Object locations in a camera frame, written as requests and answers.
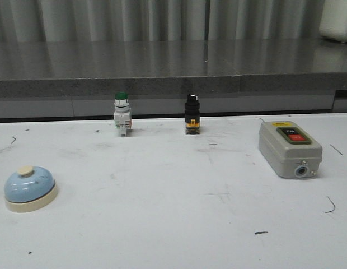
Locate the blue desk bell cream base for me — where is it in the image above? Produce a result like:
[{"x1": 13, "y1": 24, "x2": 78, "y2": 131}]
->
[{"x1": 4, "y1": 165, "x2": 58, "y2": 213}]

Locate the grey stone counter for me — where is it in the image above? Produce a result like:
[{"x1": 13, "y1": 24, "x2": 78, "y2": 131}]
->
[{"x1": 0, "y1": 39, "x2": 347, "y2": 120}]

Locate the white container on counter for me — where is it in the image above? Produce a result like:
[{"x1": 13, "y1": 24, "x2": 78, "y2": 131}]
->
[{"x1": 319, "y1": 0, "x2": 347, "y2": 43}]

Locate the black selector switch yellow base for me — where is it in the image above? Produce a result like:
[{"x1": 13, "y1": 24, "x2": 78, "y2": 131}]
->
[{"x1": 185, "y1": 94, "x2": 200, "y2": 135}]

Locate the green pushbutton switch white body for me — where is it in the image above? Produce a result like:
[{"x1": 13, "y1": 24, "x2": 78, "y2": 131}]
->
[{"x1": 114, "y1": 92, "x2": 132, "y2": 137}]

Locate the grey on-off switch box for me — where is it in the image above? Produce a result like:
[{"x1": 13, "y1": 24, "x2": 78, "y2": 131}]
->
[{"x1": 259, "y1": 121, "x2": 322, "y2": 178}]

